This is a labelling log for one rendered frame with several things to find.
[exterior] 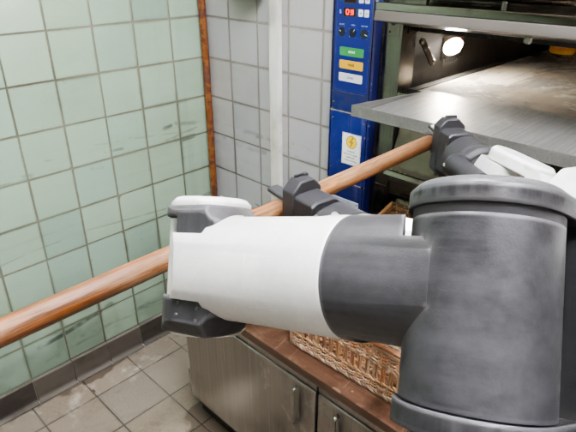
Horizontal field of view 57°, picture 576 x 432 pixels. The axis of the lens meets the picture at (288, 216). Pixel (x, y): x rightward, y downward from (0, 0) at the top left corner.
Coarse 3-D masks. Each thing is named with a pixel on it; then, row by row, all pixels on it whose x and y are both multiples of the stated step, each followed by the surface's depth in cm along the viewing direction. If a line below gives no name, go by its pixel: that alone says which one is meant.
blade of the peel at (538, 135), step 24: (408, 96) 149; (432, 96) 150; (456, 96) 150; (384, 120) 127; (408, 120) 122; (432, 120) 129; (480, 120) 129; (504, 120) 129; (528, 120) 129; (552, 120) 128; (504, 144) 108; (528, 144) 113; (552, 144) 113
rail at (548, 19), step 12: (408, 12) 129; (420, 12) 127; (432, 12) 125; (444, 12) 123; (456, 12) 121; (468, 12) 119; (480, 12) 117; (492, 12) 116; (504, 12) 114; (516, 12) 112; (552, 24) 108; (564, 24) 107
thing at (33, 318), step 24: (408, 144) 104; (360, 168) 93; (384, 168) 97; (336, 192) 89; (264, 216) 78; (144, 264) 65; (72, 288) 60; (96, 288) 61; (120, 288) 63; (24, 312) 56; (48, 312) 57; (72, 312) 59; (0, 336) 54; (24, 336) 56
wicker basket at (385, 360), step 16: (384, 208) 163; (400, 208) 163; (304, 336) 142; (320, 336) 148; (320, 352) 140; (336, 352) 135; (352, 352) 142; (368, 352) 127; (384, 352) 123; (336, 368) 137; (352, 368) 132; (368, 368) 129; (384, 368) 124; (368, 384) 131; (384, 384) 127
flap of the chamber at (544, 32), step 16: (384, 16) 134; (400, 16) 131; (416, 16) 128; (432, 16) 125; (448, 16) 123; (480, 32) 127; (496, 32) 116; (512, 32) 114; (528, 32) 111; (544, 32) 109; (560, 32) 107
